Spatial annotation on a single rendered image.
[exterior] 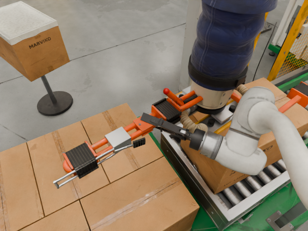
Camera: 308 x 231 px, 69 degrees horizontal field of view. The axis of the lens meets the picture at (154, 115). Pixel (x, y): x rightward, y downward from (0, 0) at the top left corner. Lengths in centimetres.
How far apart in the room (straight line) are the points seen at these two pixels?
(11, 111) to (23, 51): 110
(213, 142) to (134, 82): 224
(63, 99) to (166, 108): 211
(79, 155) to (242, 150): 51
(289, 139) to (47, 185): 136
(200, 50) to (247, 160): 40
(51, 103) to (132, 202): 178
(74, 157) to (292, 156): 59
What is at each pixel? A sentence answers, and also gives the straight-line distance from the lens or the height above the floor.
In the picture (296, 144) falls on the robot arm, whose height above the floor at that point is 144.
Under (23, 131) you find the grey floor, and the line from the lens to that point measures 274.
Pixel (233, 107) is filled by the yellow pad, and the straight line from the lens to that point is 107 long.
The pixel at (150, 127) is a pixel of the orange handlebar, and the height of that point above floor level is 125.
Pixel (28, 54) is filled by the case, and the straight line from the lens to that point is 212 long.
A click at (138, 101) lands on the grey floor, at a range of 268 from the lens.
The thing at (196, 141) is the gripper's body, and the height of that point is 125.
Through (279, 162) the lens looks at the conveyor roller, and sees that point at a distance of 175.
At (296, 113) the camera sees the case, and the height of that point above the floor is 95.
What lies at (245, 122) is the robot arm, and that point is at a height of 134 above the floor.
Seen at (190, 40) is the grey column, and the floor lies 79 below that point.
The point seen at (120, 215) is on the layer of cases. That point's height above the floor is 54.
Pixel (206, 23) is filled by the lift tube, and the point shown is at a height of 154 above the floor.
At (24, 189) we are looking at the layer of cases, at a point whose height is 54.
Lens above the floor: 188
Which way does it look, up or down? 48 degrees down
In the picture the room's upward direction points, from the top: straight up
